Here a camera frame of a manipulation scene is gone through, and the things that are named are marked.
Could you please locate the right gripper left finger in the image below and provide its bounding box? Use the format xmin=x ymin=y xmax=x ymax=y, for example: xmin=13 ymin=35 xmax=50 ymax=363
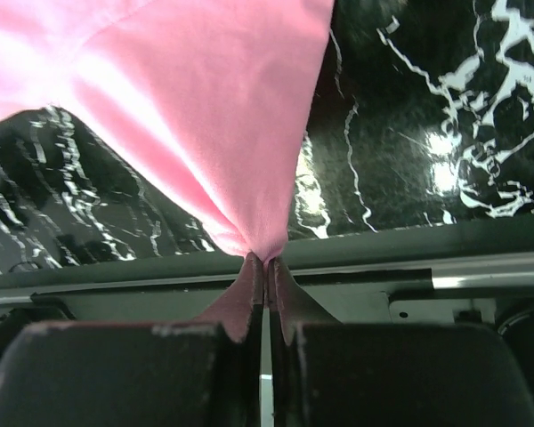
xmin=0 ymin=254 xmax=263 ymax=426

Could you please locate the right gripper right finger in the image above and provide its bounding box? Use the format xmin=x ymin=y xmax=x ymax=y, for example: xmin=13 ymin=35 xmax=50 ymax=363
xmin=266 ymin=259 xmax=534 ymax=426

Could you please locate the light pink t shirt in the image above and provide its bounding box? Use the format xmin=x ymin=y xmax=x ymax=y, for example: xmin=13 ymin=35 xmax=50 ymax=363
xmin=0 ymin=1 xmax=333 ymax=261

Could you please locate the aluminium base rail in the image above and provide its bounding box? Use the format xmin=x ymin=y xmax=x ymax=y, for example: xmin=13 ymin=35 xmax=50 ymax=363
xmin=0 ymin=259 xmax=534 ymax=323

